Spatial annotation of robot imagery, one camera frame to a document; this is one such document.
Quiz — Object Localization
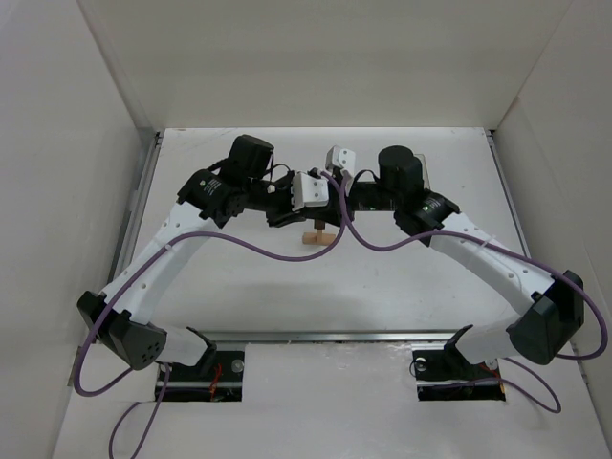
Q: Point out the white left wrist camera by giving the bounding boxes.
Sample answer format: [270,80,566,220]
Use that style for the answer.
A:
[291,172,329,211]

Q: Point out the aluminium table edge rail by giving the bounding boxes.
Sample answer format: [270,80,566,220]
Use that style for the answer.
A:
[107,131,164,283]

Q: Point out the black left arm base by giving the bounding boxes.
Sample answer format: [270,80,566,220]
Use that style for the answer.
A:
[162,349,245,403]

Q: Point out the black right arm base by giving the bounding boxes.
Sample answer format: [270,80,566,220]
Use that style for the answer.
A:
[409,325,506,402]

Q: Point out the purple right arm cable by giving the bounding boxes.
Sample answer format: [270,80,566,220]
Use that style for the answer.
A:
[341,169,604,415]

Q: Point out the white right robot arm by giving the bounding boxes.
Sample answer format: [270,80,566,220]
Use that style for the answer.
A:
[346,145,584,365]

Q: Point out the clear plastic box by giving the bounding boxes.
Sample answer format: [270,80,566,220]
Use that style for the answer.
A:
[414,153,430,188]

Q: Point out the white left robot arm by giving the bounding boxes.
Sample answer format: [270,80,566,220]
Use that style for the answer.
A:
[76,135,342,371]

